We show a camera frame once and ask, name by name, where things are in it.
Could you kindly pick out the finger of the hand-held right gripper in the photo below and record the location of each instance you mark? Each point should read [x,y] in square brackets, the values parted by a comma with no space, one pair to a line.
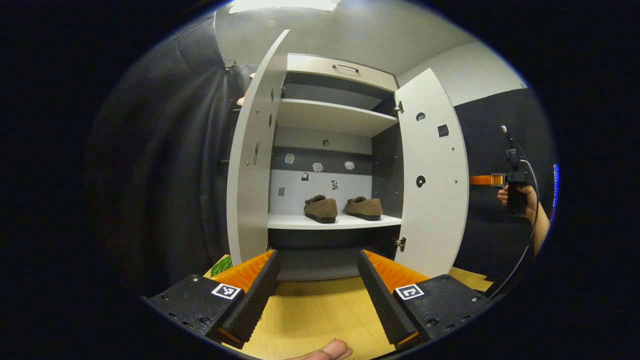
[482,180]

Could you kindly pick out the green striped object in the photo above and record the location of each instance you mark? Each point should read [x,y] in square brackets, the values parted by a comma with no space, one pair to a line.
[221,266]

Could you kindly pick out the ceiling light panel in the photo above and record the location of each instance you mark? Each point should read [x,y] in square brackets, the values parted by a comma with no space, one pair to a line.
[280,5]

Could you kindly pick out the white cabinet shelf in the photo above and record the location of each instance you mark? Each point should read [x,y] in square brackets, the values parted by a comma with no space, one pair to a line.
[330,117]

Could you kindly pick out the brown fuzzy shoe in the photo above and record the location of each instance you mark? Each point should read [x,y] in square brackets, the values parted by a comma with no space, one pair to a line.
[364,206]
[321,207]

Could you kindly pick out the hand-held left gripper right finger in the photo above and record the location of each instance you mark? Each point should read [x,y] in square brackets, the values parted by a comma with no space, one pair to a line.
[382,300]

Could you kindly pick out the white cabinet door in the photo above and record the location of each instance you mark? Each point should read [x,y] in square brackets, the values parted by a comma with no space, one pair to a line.
[245,200]
[435,215]

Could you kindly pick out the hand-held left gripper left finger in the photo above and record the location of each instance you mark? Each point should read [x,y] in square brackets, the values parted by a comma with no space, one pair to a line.
[257,302]

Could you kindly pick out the white shoe cabinet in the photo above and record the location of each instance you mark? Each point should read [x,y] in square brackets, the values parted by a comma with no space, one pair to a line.
[350,185]

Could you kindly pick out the white cabinet drawer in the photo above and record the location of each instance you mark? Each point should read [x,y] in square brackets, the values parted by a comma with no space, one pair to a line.
[315,67]

